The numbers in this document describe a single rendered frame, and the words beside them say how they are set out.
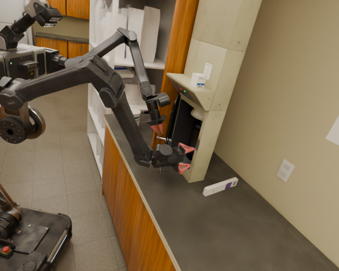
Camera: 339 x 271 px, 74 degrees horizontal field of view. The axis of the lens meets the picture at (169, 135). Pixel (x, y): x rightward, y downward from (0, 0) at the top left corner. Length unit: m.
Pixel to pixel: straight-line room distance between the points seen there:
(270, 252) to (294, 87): 0.82
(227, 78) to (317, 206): 0.77
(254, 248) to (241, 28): 0.99
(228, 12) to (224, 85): 0.32
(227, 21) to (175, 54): 0.39
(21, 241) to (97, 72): 1.49
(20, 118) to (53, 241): 0.97
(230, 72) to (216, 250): 0.81
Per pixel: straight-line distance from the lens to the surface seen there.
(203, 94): 1.09
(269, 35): 1.52
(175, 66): 1.40
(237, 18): 1.10
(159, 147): 0.94
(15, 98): 0.94
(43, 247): 1.94
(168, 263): 1.18
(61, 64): 1.41
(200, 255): 1.07
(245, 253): 1.16
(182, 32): 1.38
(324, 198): 1.34
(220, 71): 1.11
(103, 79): 0.73
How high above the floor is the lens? 1.78
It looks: 27 degrees down
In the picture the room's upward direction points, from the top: 12 degrees clockwise
